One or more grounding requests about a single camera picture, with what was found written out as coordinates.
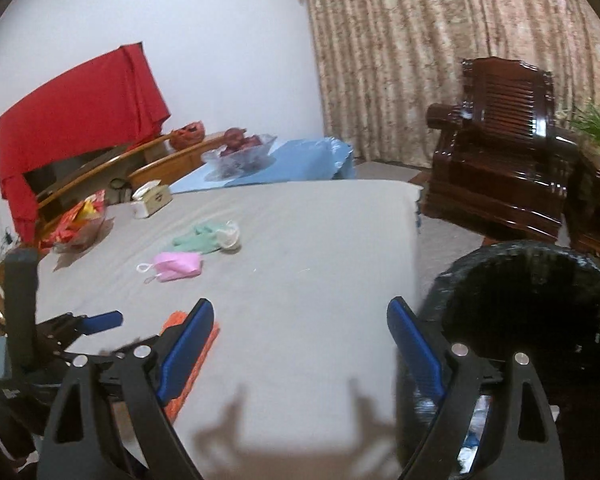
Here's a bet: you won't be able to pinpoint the glass dish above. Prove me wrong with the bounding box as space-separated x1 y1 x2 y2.
52 210 117 257

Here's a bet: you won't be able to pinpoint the dark wooden armchair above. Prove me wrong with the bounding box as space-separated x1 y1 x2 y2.
425 57 581 244

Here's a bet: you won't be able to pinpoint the red basket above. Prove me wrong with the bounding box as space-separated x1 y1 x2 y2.
169 120 206 151

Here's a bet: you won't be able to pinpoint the black trash bin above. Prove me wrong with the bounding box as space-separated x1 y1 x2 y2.
397 241 600 480

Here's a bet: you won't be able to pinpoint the black cable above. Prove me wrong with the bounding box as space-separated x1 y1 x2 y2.
108 177 132 204

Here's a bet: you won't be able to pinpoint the blue tablecloth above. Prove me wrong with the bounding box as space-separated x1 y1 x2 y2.
169 137 356 195

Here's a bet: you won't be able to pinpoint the red cloth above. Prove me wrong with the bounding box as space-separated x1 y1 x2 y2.
0 44 171 244

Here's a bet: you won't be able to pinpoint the grey table cover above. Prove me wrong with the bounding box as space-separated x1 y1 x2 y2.
35 180 423 480

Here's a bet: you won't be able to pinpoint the patterned beige curtain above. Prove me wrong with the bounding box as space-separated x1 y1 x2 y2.
290 0 600 171

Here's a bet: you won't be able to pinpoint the wooden television cabinet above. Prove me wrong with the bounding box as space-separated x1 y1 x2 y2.
0 131 229 311

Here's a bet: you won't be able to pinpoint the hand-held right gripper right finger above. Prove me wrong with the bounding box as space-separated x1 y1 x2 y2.
386 296 566 480

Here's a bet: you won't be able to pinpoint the pink face mask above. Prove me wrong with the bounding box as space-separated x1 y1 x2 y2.
136 251 204 284

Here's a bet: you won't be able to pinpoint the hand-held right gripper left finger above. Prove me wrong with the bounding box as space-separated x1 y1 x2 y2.
37 298 216 480

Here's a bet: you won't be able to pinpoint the tissue box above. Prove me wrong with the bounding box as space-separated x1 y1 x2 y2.
131 180 174 220

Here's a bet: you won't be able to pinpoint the red snack packets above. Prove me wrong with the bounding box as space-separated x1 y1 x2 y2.
39 190 107 253

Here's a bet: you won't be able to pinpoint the green rubber glove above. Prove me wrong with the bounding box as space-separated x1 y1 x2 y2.
190 223 227 242
172 231 222 254

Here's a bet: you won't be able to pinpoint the glass fruit bowl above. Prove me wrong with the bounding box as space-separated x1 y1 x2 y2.
201 132 279 181

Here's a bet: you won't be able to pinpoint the long orange foam net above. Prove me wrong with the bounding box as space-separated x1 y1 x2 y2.
162 310 221 422

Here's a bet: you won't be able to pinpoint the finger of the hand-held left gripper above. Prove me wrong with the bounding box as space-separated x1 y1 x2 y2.
36 311 124 357

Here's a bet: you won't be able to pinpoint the dark wooden side table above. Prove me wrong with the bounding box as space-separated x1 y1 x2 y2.
565 154 600 267

